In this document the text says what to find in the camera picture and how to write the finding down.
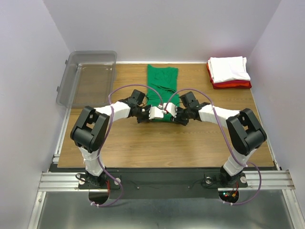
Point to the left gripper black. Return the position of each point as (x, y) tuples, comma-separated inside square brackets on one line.
[(146, 119)]

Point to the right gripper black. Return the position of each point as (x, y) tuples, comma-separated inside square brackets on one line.
[(178, 120)]

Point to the green t-shirt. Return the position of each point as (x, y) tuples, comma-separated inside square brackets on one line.
[(164, 81)]

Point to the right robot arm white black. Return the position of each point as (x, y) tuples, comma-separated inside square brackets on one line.
[(242, 132)]

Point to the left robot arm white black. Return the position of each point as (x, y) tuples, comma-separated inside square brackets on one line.
[(91, 129)]

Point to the red folded t-shirt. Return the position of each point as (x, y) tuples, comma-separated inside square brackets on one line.
[(232, 86)]

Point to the white folded t-shirt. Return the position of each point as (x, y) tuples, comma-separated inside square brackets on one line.
[(228, 69)]

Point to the clear plastic storage bin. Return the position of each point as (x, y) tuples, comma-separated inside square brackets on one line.
[(88, 79)]

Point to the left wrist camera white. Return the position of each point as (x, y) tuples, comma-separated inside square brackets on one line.
[(155, 113)]

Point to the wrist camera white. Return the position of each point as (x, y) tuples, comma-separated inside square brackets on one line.
[(155, 113), (170, 108)]

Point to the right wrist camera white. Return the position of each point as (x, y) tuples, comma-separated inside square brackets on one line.
[(170, 108)]

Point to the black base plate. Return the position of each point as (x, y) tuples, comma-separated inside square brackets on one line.
[(162, 183)]

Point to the aluminium rail frame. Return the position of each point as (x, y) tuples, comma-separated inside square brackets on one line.
[(266, 203)]

